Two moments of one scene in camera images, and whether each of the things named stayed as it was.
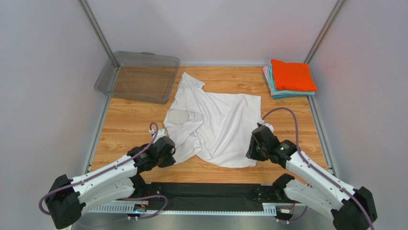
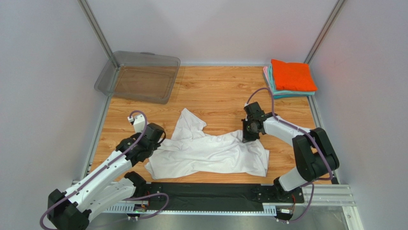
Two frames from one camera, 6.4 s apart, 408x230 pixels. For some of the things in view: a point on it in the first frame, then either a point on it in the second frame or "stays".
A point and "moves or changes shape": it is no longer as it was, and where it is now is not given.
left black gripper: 170,160 -> 156,144
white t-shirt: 217,126 moves or changes shape
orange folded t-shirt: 292,76 stays
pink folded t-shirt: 266,75 stays
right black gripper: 255,148 -> 250,135
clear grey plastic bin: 143,76 stays
